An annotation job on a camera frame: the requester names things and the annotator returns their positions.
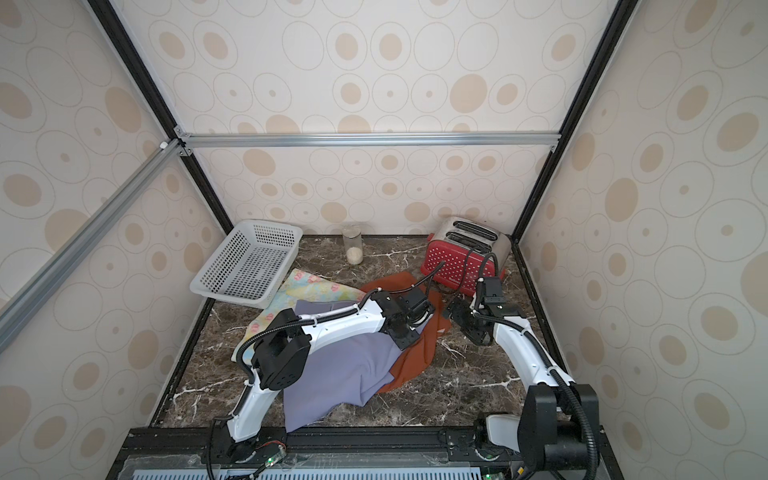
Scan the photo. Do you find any rust orange skirt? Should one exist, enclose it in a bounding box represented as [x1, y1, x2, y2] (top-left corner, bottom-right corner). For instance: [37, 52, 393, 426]
[360, 271, 451, 394]

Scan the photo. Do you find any lavender purple skirt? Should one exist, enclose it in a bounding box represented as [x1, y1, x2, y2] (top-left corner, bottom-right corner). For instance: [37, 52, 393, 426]
[283, 333, 402, 432]

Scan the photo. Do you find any floral pastel skirt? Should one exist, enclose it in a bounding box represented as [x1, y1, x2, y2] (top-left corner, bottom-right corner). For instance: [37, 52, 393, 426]
[231, 269, 365, 362]

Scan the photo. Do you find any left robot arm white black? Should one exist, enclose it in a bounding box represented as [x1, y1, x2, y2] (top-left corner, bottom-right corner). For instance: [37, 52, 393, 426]
[208, 286, 436, 462]

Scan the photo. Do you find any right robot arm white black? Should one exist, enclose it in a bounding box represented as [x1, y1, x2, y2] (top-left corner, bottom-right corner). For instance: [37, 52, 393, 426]
[447, 276, 600, 479]

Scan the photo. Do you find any red polka dot toaster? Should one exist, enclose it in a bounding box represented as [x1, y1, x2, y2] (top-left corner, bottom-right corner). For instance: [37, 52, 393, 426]
[420, 216, 512, 296]

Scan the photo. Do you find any glass jar with white powder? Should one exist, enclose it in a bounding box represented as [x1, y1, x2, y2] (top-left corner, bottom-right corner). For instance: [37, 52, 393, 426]
[342, 225, 364, 265]

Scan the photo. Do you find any white plastic perforated basket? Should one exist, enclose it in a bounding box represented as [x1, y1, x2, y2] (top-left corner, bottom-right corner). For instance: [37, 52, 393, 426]
[190, 220, 303, 310]

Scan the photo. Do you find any horizontal aluminium frame bar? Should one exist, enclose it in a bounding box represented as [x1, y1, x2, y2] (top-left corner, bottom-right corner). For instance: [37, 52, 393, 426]
[181, 131, 560, 148]

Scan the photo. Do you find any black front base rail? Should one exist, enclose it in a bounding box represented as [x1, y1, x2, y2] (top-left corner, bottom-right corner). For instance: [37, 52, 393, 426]
[106, 424, 625, 480]

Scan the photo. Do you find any black right corner post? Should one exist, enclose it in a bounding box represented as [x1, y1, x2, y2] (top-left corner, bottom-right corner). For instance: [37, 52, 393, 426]
[511, 0, 639, 245]

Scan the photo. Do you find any black corner post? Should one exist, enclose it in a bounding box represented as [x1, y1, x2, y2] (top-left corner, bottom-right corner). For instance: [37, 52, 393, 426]
[86, 0, 234, 234]
[511, 0, 639, 245]

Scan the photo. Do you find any black left corner post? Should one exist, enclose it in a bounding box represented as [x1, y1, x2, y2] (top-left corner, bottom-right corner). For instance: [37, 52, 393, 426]
[86, 0, 234, 234]

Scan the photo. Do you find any diagonal aluminium frame bar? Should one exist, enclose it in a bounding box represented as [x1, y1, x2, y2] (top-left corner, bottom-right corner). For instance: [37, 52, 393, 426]
[1, 139, 182, 350]

